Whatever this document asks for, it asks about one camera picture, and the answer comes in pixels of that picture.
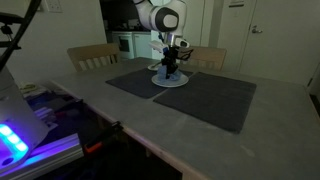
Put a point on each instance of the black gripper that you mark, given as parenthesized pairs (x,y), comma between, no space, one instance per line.
(169,59)

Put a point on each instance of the blue cloth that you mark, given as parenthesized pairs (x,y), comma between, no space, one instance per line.
(163,77)

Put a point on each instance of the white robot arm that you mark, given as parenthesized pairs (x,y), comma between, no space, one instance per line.
(169,19)

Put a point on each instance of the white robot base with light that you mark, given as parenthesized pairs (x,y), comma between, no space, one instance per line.
(20,129)

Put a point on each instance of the large white plate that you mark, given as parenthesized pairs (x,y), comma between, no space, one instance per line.
(170,84)

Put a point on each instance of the dark placemat near plate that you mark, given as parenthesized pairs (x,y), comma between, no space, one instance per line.
(138,83)

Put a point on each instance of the small white saucer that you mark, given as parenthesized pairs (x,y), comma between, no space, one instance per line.
(154,67)

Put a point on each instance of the right wooden chair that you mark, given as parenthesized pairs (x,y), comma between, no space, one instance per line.
(205,57)

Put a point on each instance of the wooden chair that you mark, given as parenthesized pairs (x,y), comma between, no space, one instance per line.
(94,56)
(205,57)

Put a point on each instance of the white kitchen stove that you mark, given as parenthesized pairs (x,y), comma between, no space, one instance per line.
(133,44)

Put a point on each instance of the dark placemat large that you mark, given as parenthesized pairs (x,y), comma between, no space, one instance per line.
(217,100)

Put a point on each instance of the orange black clamp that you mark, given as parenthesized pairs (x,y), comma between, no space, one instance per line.
(103,138)

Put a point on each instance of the left wooden chair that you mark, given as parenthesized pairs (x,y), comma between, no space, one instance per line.
(94,56)

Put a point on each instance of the white door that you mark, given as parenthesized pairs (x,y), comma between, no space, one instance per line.
(289,47)

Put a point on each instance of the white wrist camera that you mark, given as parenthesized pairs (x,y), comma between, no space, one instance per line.
(164,47)

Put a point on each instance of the silver door handle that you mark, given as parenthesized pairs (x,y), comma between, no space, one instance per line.
(255,30)

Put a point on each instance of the black camera stand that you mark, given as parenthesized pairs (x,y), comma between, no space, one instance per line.
(14,27)

